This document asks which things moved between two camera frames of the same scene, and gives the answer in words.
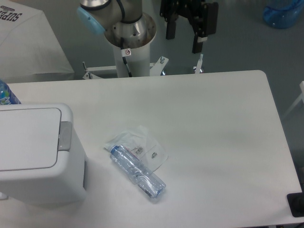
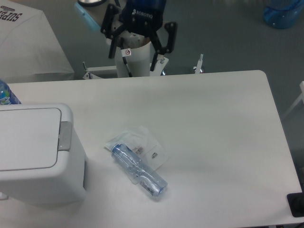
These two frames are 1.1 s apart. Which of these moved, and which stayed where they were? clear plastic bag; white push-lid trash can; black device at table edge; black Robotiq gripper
Moved: black Robotiq gripper
Stayed: black device at table edge; clear plastic bag; white push-lid trash can
